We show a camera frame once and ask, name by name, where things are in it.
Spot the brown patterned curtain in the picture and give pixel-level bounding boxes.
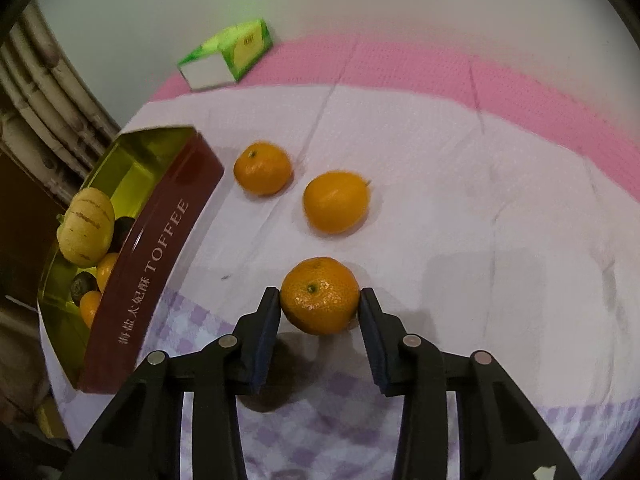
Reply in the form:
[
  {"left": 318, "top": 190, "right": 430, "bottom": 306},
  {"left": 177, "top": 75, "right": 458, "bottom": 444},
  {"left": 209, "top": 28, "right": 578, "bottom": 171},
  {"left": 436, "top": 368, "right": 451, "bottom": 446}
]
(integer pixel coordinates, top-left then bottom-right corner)
[{"left": 0, "top": 0, "right": 122, "bottom": 187}]

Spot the brown wooden door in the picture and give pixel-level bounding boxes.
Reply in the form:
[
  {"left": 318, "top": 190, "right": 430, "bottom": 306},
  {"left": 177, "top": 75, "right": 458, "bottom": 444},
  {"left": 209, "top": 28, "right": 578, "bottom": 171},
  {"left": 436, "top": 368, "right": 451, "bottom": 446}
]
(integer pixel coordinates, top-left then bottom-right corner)
[{"left": 0, "top": 149, "right": 60, "bottom": 306}]

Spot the pink white checked cloth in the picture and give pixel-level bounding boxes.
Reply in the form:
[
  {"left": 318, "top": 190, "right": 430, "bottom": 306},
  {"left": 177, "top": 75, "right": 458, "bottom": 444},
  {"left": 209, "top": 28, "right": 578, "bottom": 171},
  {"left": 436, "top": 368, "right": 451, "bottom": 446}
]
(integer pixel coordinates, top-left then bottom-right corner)
[{"left": 39, "top": 34, "right": 640, "bottom": 480}]

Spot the red tin box gold inside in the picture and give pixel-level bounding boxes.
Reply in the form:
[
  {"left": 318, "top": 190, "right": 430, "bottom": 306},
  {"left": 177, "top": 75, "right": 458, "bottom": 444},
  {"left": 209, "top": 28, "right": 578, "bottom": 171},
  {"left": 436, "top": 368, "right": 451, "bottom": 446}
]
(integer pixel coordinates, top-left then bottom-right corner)
[{"left": 37, "top": 126, "right": 225, "bottom": 393}]

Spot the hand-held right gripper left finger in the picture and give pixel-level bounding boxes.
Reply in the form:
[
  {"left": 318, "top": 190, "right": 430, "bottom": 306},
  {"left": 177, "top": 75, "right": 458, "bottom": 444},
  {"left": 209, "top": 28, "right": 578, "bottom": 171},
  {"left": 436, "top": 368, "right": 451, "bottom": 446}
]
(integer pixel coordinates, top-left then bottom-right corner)
[{"left": 60, "top": 286, "right": 281, "bottom": 480}]

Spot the yellow striped pepino melon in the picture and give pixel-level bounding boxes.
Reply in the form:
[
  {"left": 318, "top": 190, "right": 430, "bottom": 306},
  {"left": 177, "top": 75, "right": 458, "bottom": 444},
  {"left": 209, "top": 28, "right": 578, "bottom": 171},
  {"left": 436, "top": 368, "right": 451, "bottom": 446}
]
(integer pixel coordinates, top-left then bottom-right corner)
[{"left": 56, "top": 187, "right": 116, "bottom": 268}]

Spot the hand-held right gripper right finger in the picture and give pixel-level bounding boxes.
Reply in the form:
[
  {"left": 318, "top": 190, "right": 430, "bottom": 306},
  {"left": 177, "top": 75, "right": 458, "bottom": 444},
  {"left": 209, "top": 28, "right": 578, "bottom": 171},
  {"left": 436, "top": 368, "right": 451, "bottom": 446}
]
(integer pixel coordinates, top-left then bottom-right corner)
[{"left": 358, "top": 287, "right": 581, "bottom": 480}]

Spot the orange tangerine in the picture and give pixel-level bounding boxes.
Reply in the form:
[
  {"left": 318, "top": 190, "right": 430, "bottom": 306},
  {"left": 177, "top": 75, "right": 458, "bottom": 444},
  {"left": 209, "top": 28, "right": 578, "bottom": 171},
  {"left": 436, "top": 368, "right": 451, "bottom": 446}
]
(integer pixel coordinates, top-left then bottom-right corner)
[
  {"left": 79, "top": 290, "right": 104, "bottom": 330},
  {"left": 96, "top": 252, "right": 121, "bottom": 293},
  {"left": 303, "top": 171, "right": 372, "bottom": 235},
  {"left": 280, "top": 256, "right": 361, "bottom": 337},
  {"left": 233, "top": 142, "right": 294, "bottom": 197}
]

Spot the yellow box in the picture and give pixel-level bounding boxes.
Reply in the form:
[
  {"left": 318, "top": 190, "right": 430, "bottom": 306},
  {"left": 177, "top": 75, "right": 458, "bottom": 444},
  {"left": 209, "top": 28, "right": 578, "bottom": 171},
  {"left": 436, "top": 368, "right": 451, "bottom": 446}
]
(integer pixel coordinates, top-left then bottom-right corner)
[{"left": 34, "top": 400, "right": 70, "bottom": 442}]

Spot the green tissue box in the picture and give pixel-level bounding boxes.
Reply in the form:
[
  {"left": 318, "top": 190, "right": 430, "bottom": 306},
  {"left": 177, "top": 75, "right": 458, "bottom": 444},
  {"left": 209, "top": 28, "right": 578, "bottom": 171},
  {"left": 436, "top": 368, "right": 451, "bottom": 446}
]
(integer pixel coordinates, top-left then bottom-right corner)
[{"left": 177, "top": 19, "right": 274, "bottom": 92}]

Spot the dark brown round fruit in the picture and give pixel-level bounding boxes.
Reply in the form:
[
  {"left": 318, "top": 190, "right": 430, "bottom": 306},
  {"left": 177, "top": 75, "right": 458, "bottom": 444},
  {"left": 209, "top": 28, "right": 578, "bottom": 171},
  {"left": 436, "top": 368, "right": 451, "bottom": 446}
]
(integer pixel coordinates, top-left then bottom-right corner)
[
  {"left": 109, "top": 216, "right": 137, "bottom": 254},
  {"left": 70, "top": 271, "right": 101, "bottom": 306}
]

